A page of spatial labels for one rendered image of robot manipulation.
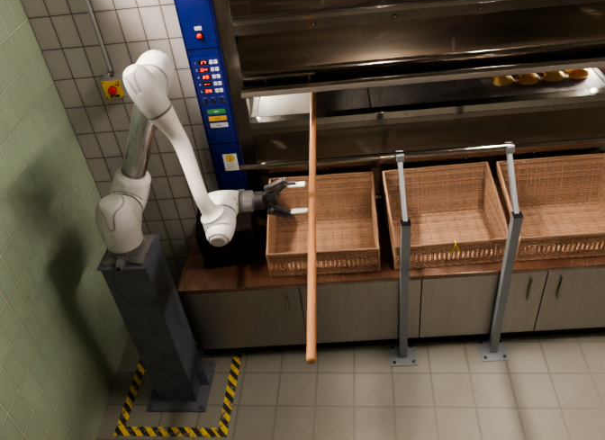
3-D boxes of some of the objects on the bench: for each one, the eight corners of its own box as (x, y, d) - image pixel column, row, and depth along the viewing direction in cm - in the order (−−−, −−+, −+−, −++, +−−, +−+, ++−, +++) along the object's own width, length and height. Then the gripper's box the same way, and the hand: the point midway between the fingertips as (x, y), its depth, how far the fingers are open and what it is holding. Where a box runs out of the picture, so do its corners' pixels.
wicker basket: (274, 216, 319) (267, 176, 301) (374, 210, 314) (374, 169, 297) (268, 278, 281) (260, 237, 264) (382, 272, 277) (381, 229, 259)
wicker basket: (381, 210, 314) (380, 169, 297) (483, 201, 311) (488, 159, 294) (392, 272, 276) (392, 228, 259) (510, 262, 273) (517, 219, 256)
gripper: (250, 170, 226) (303, 166, 224) (259, 218, 242) (309, 215, 240) (248, 181, 220) (303, 177, 218) (257, 229, 236) (309, 226, 234)
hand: (303, 197), depth 229 cm, fingers open, 13 cm apart
